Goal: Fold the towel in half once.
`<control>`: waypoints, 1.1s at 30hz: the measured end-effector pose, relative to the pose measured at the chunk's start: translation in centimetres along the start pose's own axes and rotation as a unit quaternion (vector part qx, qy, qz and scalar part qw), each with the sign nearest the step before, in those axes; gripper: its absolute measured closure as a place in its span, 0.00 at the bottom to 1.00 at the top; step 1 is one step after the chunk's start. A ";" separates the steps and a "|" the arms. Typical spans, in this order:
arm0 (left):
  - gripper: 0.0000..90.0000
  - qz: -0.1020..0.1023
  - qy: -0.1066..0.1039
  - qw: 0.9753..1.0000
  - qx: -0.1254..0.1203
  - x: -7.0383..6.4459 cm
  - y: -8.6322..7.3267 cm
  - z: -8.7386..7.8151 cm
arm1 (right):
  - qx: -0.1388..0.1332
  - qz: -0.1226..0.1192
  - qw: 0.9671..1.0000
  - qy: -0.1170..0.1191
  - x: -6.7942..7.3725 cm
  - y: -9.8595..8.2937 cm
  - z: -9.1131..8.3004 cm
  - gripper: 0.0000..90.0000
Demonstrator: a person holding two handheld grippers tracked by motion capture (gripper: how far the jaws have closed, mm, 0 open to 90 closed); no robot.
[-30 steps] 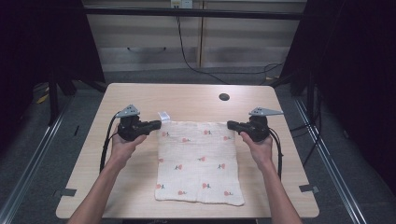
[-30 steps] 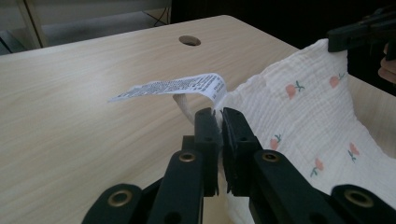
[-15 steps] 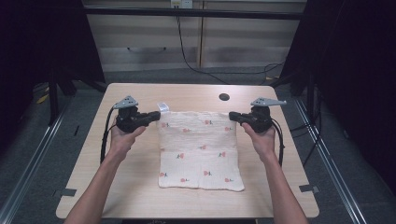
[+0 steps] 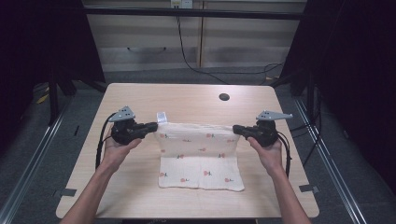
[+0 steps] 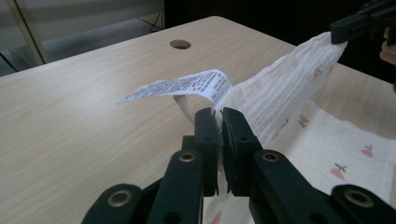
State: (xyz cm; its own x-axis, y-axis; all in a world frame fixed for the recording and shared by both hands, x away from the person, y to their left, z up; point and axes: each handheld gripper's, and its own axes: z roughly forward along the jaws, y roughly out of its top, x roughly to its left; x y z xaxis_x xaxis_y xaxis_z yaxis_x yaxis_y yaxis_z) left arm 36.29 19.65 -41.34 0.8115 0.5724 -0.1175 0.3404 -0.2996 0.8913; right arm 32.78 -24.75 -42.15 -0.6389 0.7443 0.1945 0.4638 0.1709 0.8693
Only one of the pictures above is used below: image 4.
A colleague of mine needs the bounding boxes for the metal floor rail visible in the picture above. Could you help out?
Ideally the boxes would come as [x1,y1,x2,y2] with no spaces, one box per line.
[293,98,369,224]
[0,95,75,224]

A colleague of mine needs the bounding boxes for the person's right hand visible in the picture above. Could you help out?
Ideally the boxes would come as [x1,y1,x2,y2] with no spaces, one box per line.
[247,136,286,177]

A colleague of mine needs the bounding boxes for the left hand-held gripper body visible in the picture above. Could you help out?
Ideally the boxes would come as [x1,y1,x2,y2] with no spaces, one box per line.
[107,105,148,147]

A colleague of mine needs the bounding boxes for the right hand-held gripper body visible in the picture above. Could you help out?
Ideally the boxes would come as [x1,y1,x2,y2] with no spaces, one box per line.
[247,109,294,148]

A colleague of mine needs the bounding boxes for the black horizontal frame bar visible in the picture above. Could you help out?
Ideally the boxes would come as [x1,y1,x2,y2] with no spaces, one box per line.
[83,7,308,21]

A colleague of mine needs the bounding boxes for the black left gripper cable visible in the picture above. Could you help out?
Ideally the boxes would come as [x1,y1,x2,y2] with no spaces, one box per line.
[94,112,118,171]

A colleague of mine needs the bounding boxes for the grey tape strip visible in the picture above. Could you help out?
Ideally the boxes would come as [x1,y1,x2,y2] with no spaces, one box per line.
[298,184,320,194]
[53,188,78,199]

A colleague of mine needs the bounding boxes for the black stand leg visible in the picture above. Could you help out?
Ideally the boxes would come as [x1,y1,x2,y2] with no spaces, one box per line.
[47,74,61,127]

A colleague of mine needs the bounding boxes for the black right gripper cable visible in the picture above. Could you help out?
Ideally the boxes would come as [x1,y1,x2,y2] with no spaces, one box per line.
[276,130,293,179]

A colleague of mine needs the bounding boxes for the cream cloth with fruit print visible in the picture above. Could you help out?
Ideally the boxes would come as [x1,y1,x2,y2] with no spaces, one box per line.
[154,111,246,192]

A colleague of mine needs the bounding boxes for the black wall cable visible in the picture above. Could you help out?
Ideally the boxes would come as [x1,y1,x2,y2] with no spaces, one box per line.
[176,15,285,86]

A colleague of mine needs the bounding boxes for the white wall socket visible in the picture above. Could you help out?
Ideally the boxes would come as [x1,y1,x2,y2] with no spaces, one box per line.
[169,0,194,9]

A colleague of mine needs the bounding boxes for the yellow floor tape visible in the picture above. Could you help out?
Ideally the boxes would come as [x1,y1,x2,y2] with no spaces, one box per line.
[35,87,50,105]

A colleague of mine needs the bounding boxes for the dark curtain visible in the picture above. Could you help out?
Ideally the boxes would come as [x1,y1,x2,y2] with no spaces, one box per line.
[279,0,396,195]
[0,0,106,154]

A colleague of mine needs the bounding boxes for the person's left hand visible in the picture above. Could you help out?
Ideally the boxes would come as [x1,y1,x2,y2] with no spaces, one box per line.
[100,133,143,173]

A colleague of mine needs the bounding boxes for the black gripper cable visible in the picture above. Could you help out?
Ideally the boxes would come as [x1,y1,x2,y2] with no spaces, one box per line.
[276,130,293,179]
[94,112,118,171]

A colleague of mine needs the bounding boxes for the black cables by stand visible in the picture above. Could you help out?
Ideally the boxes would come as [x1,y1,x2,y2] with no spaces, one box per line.
[289,87,323,167]

